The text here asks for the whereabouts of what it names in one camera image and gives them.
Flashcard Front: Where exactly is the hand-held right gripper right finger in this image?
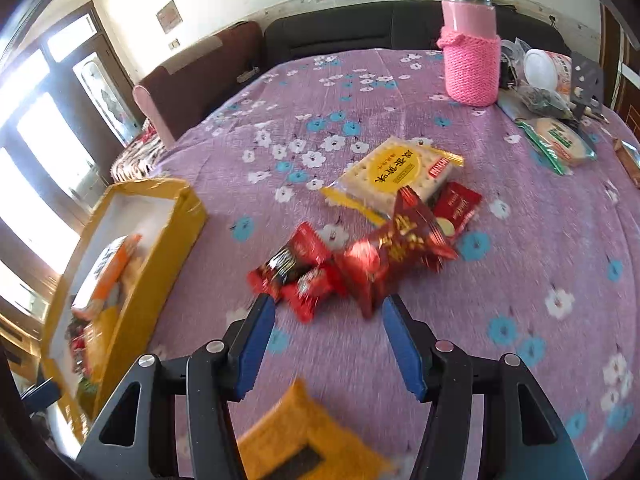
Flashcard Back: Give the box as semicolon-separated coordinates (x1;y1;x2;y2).
382;294;588;480

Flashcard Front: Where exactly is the black sofa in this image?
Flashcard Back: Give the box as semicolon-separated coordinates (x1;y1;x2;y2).
263;1;571;68

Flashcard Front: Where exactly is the orange cracker packet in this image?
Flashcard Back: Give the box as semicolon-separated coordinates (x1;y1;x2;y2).
72;234;143;321

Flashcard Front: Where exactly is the wooden display cabinet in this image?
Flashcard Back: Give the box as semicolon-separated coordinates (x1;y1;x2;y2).
600;5;640;126

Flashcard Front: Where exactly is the red floral cushion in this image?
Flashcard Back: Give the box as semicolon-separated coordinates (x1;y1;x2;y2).
110;120;166;183

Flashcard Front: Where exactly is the pink bottle with knitted sleeve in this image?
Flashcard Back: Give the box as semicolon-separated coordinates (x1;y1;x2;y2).
436;0;502;107

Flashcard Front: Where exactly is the clear bag of dark seeds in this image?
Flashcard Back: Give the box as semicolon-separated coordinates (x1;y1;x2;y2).
497;82;581;123

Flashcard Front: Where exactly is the green-edged rice cracker packet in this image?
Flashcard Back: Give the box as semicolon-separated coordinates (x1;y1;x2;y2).
515;116;598;177

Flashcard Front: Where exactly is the dark red candy packet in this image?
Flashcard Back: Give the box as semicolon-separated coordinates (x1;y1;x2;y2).
248;221;333;297

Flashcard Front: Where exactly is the yellow cardboard box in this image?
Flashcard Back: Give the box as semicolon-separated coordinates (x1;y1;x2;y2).
40;177;208;423

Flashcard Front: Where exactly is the wooden glass door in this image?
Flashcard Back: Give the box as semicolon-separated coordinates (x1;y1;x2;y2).
0;2;146;271

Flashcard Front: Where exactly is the small yellow snack packet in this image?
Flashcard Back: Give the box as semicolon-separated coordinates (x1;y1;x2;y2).
87;305;126;376

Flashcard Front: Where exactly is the yellow cracker pack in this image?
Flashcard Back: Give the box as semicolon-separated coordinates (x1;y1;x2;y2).
320;136;465;226

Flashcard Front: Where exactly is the brown snack bar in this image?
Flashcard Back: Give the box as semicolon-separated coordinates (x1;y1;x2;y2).
612;139;640;186

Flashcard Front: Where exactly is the purple floral tablecloth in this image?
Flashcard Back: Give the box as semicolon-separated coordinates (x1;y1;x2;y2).
145;47;640;480

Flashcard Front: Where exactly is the small red candy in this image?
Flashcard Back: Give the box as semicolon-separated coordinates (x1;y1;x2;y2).
281;265;346;323

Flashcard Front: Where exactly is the white plastic jar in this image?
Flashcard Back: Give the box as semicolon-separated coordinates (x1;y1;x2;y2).
522;48;573;103

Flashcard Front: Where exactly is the brown chair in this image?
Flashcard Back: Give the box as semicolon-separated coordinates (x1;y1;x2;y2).
132;21;266;148

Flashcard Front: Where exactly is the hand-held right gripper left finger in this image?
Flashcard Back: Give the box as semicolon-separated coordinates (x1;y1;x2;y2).
75;294;277;480

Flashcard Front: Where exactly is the yellow packet dark label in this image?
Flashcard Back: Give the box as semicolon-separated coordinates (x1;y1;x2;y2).
235;379;396;480

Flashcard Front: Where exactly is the shiny red snack packet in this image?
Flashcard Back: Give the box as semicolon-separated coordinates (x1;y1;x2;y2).
334;186;460;320

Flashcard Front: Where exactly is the wall plaque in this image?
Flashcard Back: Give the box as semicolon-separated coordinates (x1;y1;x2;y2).
155;0;182;35

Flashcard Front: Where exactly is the red packet with cracker picture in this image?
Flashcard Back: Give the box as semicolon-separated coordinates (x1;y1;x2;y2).
431;181;484;246

